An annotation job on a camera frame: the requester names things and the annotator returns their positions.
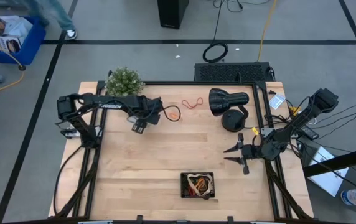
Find black power brick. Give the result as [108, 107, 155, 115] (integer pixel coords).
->
[299, 126, 319, 141]

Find black desk lamp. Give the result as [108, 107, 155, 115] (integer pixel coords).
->
[208, 88, 250, 133]

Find thin red rubber band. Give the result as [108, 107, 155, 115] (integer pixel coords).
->
[181, 96, 204, 110]

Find potted artificial plant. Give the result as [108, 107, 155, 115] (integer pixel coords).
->
[105, 67, 146, 97]

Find white printed carton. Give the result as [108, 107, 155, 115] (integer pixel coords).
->
[0, 34, 22, 54]
[0, 14, 34, 40]

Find blue plastic tote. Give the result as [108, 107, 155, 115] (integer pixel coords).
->
[0, 16, 47, 66]

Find black aluminium table frame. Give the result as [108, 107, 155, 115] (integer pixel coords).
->
[49, 80, 314, 222]

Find long tan rubber band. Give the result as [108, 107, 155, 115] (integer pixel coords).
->
[186, 173, 213, 197]

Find hanging yellow cable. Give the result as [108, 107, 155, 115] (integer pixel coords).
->
[256, 0, 279, 62]

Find person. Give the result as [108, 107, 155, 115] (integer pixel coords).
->
[25, 0, 78, 40]

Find gray metal bracket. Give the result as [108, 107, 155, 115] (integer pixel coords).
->
[60, 127, 82, 139]

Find black power cable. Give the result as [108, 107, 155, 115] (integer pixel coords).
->
[52, 144, 84, 216]

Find black rubber band loop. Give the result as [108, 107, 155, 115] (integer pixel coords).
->
[161, 105, 182, 123]

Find thin black cable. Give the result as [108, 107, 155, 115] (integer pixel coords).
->
[316, 96, 356, 124]

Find coiled black cable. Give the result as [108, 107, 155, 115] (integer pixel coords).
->
[202, 0, 229, 64]

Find black slotted plastic bin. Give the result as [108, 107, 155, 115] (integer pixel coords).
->
[180, 172, 216, 200]

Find yellow floor cable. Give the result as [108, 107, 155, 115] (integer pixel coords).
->
[0, 26, 26, 99]

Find white paper board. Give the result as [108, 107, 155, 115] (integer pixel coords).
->
[307, 146, 350, 197]

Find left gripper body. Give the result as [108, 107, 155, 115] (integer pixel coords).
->
[128, 95, 164, 135]

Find small clear plastic bag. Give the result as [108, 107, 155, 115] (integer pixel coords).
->
[269, 94, 287, 111]

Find black tower cabinet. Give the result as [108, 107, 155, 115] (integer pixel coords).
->
[157, 0, 190, 30]

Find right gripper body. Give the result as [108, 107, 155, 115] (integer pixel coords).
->
[237, 133, 264, 176]

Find black metal beam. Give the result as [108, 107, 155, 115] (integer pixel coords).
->
[302, 144, 356, 178]

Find black perforated computer case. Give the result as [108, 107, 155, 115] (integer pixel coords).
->
[194, 62, 276, 83]

